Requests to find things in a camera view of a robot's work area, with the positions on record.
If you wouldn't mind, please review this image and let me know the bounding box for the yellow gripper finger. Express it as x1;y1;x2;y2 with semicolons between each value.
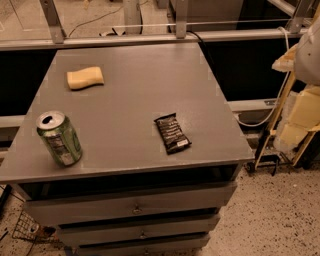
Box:
272;45;297;72
273;85;320;152

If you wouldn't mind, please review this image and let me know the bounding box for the green soda can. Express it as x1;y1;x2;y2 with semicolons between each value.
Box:
36;111;82;166

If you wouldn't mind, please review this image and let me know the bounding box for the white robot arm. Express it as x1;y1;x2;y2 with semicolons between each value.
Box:
272;18;320;152

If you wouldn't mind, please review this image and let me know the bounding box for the black snack bar wrapper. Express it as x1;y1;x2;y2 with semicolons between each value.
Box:
154;113;192;154

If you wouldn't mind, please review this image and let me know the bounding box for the yellow sponge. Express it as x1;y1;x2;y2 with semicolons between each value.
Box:
67;67;104;90

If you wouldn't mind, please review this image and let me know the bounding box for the grey drawer cabinet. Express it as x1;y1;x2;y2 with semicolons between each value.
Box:
1;43;252;256

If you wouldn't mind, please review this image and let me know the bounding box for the white cable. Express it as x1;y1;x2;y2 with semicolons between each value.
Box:
234;26;292;128

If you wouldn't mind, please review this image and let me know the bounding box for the black cable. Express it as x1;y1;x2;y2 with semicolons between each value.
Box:
188;30;221;88

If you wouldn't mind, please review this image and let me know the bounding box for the metal railing frame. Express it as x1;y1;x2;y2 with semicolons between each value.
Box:
0;0;313;51

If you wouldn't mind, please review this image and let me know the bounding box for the wire mesh basket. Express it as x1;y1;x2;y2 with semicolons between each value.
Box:
12;211;58;244

